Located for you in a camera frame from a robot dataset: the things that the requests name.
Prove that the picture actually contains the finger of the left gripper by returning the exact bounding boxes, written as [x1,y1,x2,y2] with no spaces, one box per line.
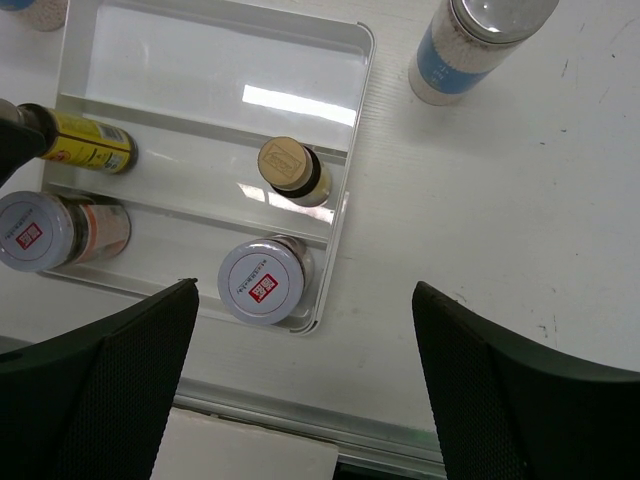
[1,99,46,186]

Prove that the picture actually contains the white lid spice jar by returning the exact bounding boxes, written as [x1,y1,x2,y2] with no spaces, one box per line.
[217,235,314,326]
[1,191,132,272]

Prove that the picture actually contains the wooden cap yellow bottle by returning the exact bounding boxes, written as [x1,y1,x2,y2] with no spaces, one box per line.
[257,136,332,208]
[17,103,138,174]

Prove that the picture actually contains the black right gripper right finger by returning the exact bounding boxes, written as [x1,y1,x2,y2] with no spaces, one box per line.
[412,281,639,479]

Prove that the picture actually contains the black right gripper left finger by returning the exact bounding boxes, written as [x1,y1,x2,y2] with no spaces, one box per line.
[1,279,199,479]

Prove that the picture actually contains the blue label jar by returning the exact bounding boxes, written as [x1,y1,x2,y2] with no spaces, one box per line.
[408,0,559,106]
[1,0,69,32]

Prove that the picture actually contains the white divided tray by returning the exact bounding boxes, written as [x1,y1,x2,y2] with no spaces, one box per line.
[41,1,376,335]

